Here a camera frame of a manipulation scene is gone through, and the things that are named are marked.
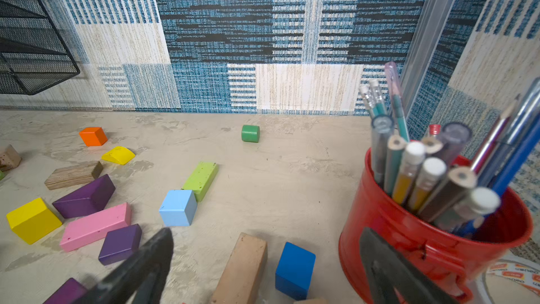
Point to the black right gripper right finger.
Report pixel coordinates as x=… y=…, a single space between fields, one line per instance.
x=391 y=277

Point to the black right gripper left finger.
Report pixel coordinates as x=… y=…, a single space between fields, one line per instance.
x=142 y=276

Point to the purple square block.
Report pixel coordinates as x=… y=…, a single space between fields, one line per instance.
x=120 y=244

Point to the purple flat rectangular block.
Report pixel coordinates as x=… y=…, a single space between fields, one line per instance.
x=67 y=293

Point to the red pencil bucket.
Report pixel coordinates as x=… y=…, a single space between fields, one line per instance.
x=452 y=262

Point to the pink rectangular block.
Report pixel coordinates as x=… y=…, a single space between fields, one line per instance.
x=94 y=227

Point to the light blue cube block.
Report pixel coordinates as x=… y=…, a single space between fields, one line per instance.
x=178 y=208

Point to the dark blue cube block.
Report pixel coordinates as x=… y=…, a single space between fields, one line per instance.
x=294 y=272

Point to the purple triangular prism block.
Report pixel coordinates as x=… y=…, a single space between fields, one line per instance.
x=86 y=200

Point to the natural wood tall block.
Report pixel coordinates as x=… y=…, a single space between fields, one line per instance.
x=242 y=276

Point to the lime green rectangular block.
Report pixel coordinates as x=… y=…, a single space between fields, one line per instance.
x=201 y=178

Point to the yellow cube block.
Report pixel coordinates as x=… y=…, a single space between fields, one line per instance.
x=33 y=221

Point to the tape roll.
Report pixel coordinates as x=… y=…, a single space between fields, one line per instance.
x=510 y=280

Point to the yellow half-round block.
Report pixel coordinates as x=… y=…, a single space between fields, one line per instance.
x=119 y=155

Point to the dark wood grain block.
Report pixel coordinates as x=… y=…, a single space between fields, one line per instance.
x=74 y=175

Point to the orange cube block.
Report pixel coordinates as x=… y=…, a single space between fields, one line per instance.
x=94 y=136

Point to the small natural wood block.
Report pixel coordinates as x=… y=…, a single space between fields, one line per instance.
x=9 y=159

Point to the green cylinder block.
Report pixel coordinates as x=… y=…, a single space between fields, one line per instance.
x=250 y=133

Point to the black wire mesh shelf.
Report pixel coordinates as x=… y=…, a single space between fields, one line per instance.
x=34 y=56

